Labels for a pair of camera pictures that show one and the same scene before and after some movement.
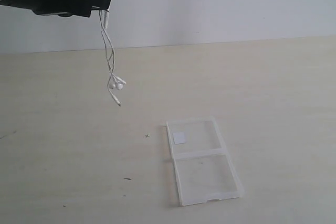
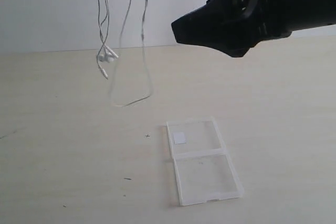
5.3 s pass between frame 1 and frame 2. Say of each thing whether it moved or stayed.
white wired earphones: moved
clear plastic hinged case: stayed
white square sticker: stayed
